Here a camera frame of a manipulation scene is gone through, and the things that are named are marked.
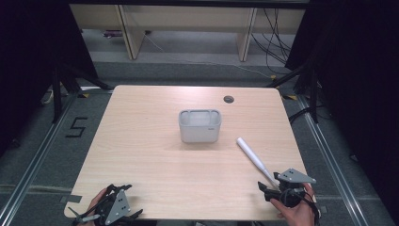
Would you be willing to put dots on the white electric toothbrush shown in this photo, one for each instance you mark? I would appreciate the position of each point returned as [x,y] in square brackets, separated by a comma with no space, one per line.
[252,157]

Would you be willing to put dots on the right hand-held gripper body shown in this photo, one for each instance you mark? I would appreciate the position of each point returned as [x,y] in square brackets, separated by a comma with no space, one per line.
[293,186]

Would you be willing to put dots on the grey plastic organizer box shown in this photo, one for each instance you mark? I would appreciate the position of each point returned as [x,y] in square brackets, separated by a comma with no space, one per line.
[199,132]

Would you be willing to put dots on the person's right hand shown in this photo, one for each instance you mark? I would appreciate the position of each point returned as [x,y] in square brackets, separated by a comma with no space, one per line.
[296,213]

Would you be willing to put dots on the metal floor rail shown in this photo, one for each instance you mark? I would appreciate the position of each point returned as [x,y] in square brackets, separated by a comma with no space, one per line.
[34,163]
[332,163]

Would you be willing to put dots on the yellow floor tape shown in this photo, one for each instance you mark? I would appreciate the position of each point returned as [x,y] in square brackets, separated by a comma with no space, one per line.
[83,95]
[290,97]

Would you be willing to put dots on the grey table grommet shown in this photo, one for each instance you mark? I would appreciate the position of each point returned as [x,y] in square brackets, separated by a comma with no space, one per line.
[228,99]

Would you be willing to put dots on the black metal stand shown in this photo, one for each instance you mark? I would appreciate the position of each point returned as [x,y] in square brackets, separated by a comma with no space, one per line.
[312,94]
[58,94]

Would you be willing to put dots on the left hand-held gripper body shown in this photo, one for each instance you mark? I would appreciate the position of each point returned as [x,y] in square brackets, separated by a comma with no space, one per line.
[115,205]

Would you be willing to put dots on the grey gripper lever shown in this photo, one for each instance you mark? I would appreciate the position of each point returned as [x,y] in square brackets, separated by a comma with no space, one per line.
[87,217]

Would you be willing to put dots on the black curtain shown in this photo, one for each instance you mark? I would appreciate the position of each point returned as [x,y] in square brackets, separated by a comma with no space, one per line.
[357,94]
[34,62]

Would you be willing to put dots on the beige wooden desk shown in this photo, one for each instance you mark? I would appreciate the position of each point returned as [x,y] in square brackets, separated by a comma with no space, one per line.
[188,19]

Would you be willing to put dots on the person's left hand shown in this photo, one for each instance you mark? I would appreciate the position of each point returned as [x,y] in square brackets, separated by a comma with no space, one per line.
[95,201]

